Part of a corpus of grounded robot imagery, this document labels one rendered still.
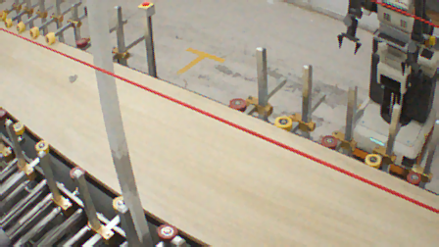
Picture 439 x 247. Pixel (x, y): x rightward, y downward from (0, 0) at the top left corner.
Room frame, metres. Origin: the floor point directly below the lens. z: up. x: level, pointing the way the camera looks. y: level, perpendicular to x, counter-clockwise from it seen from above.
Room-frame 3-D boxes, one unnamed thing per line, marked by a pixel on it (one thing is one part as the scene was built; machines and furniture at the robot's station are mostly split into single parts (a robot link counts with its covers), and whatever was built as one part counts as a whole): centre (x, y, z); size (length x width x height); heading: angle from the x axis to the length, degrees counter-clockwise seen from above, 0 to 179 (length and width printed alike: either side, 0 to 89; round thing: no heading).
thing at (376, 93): (2.81, -1.32, 0.59); 0.55 x 0.34 x 0.83; 50
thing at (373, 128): (2.74, -1.26, 0.16); 0.67 x 0.64 x 0.25; 140
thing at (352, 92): (1.89, -0.60, 0.89); 0.04 x 0.04 x 0.48; 50
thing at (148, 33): (2.68, 0.35, 0.93); 0.05 x 0.05 x 0.45; 50
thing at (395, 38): (2.51, -1.07, 0.99); 0.28 x 0.16 x 0.22; 50
